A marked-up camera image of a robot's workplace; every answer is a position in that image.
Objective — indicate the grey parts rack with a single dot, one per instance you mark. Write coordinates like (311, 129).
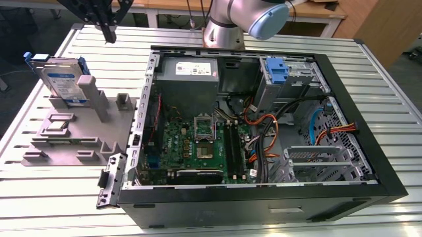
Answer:
(88, 138)

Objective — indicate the hard disk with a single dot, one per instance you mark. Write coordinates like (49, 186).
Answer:
(64, 84)

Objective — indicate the blue expansion slot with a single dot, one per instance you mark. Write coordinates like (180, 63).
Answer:
(152, 161)

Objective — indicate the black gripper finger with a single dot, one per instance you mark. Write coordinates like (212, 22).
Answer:
(120, 12)
(85, 12)

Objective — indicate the CPU socket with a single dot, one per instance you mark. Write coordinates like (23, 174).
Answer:
(206, 151)

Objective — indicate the metal drive cage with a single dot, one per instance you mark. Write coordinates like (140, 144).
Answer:
(274, 96)

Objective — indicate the silver CPU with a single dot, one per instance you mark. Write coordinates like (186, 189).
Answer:
(59, 126)

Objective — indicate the grey metal retainer bracket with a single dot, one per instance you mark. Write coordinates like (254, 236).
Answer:
(113, 172)

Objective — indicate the green RAM stick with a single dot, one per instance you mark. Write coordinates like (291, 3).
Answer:
(75, 141)

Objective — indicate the metal disk bay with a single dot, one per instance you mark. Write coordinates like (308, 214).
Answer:
(319, 164)

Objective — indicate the blue drive latch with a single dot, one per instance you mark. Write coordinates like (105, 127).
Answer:
(276, 71)

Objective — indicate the dark office chair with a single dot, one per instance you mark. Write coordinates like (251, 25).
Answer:
(16, 37)

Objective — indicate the black graphics card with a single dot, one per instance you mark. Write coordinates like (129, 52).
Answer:
(198, 175)

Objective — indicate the green motherboard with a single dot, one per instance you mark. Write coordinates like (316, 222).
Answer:
(173, 148)

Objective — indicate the black open PC case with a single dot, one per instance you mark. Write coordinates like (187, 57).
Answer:
(230, 209)

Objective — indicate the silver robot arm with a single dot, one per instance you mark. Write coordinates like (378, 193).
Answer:
(224, 34)

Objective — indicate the grey power supply unit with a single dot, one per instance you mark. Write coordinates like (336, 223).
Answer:
(187, 93)

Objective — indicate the wooden desk white frame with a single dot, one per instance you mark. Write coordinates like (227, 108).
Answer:
(316, 11)

